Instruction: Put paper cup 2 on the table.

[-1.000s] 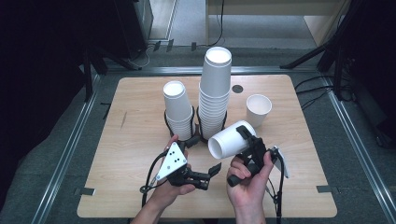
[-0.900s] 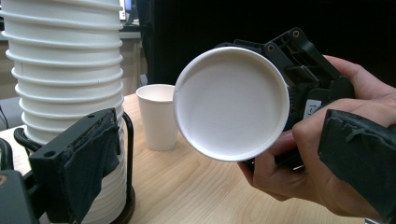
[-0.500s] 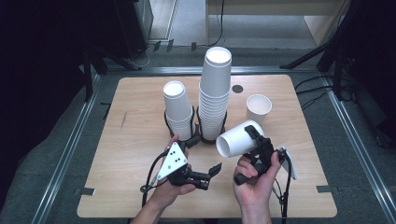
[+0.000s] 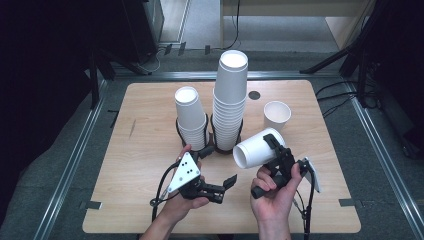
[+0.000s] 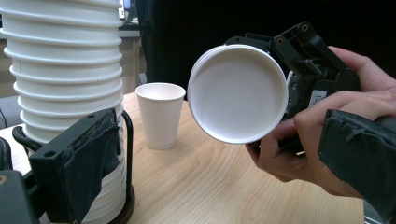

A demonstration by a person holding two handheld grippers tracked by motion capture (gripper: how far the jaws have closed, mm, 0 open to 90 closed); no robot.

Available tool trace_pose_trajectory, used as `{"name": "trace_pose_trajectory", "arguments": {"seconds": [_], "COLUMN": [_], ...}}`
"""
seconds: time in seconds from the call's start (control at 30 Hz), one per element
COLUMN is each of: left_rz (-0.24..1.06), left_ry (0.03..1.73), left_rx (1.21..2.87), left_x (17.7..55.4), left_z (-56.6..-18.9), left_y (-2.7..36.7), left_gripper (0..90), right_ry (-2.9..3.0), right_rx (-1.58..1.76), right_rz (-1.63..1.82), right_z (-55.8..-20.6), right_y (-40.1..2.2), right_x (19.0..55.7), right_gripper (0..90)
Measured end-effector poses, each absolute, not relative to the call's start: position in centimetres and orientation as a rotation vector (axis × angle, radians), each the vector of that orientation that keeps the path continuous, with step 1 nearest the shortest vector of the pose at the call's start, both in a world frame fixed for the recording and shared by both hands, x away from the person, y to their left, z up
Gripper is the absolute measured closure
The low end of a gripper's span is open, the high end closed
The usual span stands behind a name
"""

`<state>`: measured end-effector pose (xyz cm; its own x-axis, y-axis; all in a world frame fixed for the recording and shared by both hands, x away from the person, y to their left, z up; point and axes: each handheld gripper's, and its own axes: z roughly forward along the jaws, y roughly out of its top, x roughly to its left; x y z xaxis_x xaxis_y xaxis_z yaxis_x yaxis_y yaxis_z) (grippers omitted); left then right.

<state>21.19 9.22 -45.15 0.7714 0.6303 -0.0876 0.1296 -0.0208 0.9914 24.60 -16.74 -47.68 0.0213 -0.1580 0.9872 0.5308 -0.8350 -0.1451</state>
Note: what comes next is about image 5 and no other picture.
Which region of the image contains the white paper cup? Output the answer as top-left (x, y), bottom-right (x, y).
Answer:
top-left (186, 44), bottom-right (290, 146)
top-left (134, 81), bottom-right (187, 151)

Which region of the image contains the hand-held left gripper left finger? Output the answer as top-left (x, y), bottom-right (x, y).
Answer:
top-left (28, 106), bottom-right (122, 224)

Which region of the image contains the tall stack of paper cups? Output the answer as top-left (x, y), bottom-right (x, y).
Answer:
top-left (0, 0), bottom-right (126, 224)

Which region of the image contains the black double cup holder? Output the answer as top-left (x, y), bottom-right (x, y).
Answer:
top-left (0, 109), bottom-right (136, 224)

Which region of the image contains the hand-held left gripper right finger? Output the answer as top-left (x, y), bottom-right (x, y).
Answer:
top-left (317, 108), bottom-right (396, 223)

